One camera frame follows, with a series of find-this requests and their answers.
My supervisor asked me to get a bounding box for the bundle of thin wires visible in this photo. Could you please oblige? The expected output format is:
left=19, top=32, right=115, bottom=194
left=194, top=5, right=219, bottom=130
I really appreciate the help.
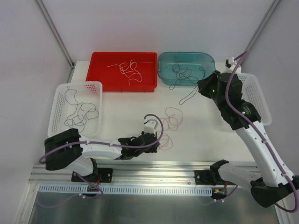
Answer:
left=157, top=106, right=184, bottom=151

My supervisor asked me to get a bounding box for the white wire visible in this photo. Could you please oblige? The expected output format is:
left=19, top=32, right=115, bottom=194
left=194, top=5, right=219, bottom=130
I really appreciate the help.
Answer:
left=107, top=58, right=138, bottom=75
left=119, top=62, right=143, bottom=85

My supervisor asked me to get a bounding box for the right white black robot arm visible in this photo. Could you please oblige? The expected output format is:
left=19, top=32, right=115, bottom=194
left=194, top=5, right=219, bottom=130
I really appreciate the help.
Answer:
left=197, top=70, right=299, bottom=208

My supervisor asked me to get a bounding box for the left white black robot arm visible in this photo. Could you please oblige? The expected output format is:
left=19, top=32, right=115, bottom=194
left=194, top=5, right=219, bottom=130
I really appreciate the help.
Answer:
left=39, top=128, right=159, bottom=182

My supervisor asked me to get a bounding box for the teal translucent plastic tub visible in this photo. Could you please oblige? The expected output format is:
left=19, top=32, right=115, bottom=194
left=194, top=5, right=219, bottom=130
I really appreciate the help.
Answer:
left=157, top=52, right=215, bottom=87

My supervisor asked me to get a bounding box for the right white perforated basket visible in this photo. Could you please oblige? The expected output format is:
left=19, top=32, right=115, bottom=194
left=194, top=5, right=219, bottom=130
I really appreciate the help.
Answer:
left=238, top=73, right=272, bottom=126

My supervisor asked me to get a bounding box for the white perforated basket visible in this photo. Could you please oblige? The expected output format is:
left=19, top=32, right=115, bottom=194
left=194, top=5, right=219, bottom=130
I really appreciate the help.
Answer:
left=48, top=81, right=103, bottom=137
left=238, top=73, right=272, bottom=126

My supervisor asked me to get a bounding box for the left white perforated basket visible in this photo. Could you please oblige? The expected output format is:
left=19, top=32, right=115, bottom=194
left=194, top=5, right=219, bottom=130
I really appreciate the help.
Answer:
left=48, top=81, right=103, bottom=137

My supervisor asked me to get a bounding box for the red plastic tray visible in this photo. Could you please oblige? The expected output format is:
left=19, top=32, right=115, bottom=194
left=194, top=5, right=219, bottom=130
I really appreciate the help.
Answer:
left=86, top=52, right=157, bottom=92

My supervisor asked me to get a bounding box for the aluminium mounting rail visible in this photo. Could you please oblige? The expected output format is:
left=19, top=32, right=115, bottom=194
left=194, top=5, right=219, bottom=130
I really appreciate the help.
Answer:
left=28, top=159, right=214, bottom=187

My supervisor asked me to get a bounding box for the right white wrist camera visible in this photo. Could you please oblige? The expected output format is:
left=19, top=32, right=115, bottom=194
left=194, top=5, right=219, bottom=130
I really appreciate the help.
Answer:
left=223, top=57, right=242, bottom=75

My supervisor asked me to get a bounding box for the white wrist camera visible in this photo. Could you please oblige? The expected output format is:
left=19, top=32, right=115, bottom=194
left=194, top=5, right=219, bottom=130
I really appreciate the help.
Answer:
left=143, top=119, right=158, bottom=135
left=223, top=57, right=242, bottom=75

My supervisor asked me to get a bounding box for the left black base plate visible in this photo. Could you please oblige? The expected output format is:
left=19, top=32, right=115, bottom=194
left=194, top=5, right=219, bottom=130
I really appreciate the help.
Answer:
left=83, top=168, right=113, bottom=183

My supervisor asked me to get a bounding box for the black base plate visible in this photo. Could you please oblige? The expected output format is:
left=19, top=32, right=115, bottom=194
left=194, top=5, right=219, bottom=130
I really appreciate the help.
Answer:
left=83, top=168, right=113, bottom=183
left=194, top=170, right=225, bottom=186

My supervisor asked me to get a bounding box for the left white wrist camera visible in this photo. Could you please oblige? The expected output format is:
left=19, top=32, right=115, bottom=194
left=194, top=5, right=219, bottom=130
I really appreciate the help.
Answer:
left=143, top=119, right=158, bottom=135

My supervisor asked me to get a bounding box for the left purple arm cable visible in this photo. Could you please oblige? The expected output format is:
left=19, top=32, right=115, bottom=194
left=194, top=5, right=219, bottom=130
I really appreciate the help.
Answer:
left=38, top=113, right=164, bottom=165

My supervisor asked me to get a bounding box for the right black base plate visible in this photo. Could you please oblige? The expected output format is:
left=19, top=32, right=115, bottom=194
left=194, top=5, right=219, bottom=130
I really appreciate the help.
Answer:
left=194, top=170, right=225, bottom=186

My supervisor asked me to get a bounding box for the white slotted cable duct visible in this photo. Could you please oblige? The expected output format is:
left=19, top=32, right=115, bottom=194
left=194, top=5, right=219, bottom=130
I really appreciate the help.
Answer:
left=38, top=184, right=212, bottom=196

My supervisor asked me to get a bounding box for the right aluminium frame post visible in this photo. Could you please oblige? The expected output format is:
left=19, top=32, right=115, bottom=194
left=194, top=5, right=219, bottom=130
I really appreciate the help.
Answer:
left=245, top=0, right=282, bottom=51

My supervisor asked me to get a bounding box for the aluminium frame post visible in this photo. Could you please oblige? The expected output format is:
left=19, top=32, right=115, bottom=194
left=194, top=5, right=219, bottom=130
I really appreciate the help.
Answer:
left=245, top=0, right=282, bottom=51
left=35, top=0, right=75, bottom=70

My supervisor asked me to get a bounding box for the left aluminium frame post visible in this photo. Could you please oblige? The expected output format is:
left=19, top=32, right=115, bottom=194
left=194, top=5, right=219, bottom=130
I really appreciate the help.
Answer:
left=35, top=0, right=75, bottom=70

